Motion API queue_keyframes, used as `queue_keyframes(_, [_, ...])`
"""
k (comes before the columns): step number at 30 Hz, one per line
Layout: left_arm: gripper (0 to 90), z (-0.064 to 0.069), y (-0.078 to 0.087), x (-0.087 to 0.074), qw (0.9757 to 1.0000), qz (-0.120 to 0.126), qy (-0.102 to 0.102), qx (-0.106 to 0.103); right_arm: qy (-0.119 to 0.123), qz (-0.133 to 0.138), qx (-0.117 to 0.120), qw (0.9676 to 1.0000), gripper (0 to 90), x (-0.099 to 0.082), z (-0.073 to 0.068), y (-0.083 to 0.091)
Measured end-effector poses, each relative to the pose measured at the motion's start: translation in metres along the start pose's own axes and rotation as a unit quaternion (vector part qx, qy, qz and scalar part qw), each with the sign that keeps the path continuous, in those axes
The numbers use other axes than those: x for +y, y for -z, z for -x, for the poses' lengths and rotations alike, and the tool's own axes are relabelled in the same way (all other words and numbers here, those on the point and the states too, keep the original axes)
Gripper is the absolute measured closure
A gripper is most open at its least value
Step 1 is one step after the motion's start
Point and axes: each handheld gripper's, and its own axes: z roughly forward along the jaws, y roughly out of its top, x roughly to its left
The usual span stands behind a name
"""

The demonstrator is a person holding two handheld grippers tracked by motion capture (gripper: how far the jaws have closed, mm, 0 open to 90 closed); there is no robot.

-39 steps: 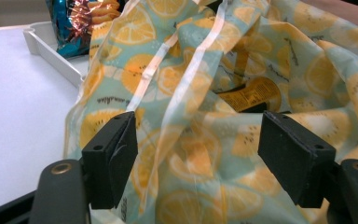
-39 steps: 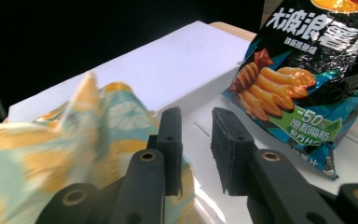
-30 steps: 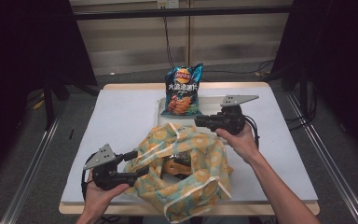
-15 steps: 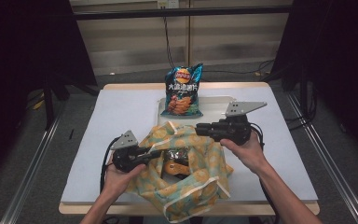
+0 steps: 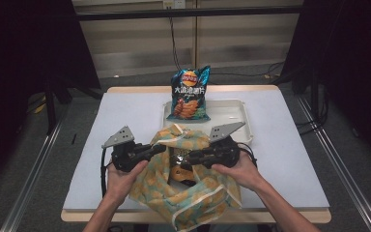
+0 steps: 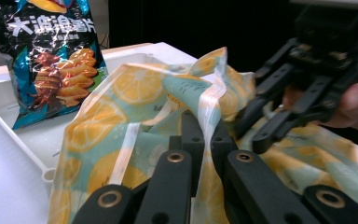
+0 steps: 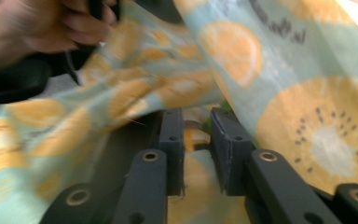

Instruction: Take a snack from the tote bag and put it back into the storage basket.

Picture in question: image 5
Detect black curtain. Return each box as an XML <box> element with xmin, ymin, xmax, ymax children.
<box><xmin>279</xmin><ymin>0</ymin><xmax>371</xmax><ymax>168</ymax></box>
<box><xmin>0</xmin><ymin>0</ymin><xmax>102</xmax><ymax>194</ymax></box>

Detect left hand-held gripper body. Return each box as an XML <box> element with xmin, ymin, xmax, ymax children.
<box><xmin>100</xmin><ymin>125</ymin><xmax>154</xmax><ymax>173</ymax></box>

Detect black metal stand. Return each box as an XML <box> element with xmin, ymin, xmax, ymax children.
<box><xmin>43</xmin><ymin>78</ymin><xmax>104</xmax><ymax>135</ymax></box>

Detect aluminium floor rail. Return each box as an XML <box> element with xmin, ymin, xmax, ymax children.
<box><xmin>0</xmin><ymin>107</ymin><xmax>70</xmax><ymax>232</ymax></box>
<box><xmin>295</xmin><ymin>95</ymin><xmax>371</xmax><ymax>232</ymax></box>

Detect teal orange-print cloth bag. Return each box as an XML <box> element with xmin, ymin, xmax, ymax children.
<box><xmin>128</xmin><ymin>123</ymin><xmax>243</xmax><ymax>232</ymax></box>

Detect blue potato chips bag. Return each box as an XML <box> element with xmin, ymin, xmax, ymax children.
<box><xmin>169</xmin><ymin>65</ymin><xmax>213</xmax><ymax>123</ymax></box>

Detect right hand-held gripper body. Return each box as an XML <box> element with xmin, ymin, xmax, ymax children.
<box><xmin>202</xmin><ymin>121</ymin><xmax>242</xmax><ymax>169</ymax></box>

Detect person's right hand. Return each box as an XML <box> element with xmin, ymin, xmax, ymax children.
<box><xmin>211</xmin><ymin>151</ymin><xmax>266</xmax><ymax>191</ymax></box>

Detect black horizontal bar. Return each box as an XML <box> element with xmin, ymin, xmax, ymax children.
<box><xmin>76</xmin><ymin>5</ymin><xmax>304</xmax><ymax>22</ymax></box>

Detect yellow floor tape piece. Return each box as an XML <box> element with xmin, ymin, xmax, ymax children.
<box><xmin>33</xmin><ymin>102</ymin><xmax>47</xmax><ymax>115</ymax></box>

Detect white wall socket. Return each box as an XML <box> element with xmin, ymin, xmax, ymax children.
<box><xmin>162</xmin><ymin>0</ymin><xmax>187</xmax><ymax>10</ymax></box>

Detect black floor cables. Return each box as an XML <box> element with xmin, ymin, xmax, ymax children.
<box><xmin>295</xmin><ymin>86</ymin><xmax>331</xmax><ymax>136</ymax></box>

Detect black wall cable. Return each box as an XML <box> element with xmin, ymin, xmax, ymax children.
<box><xmin>168</xmin><ymin>16</ymin><xmax>285</xmax><ymax>78</ymax></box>

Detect person's left hand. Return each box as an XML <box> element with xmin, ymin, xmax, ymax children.
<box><xmin>104</xmin><ymin>159</ymin><xmax>150</xmax><ymax>208</ymax></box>

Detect white plastic tray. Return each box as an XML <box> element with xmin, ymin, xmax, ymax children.
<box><xmin>162</xmin><ymin>99</ymin><xmax>254</xmax><ymax>146</ymax></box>

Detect white table mat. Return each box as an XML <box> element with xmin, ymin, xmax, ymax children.
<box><xmin>62</xmin><ymin>89</ymin><xmax>330</xmax><ymax>213</ymax></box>

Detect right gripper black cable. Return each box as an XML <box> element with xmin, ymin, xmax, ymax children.
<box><xmin>236</xmin><ymin>142</ymin><xmax>259</xmax><ymax>169</ymax></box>

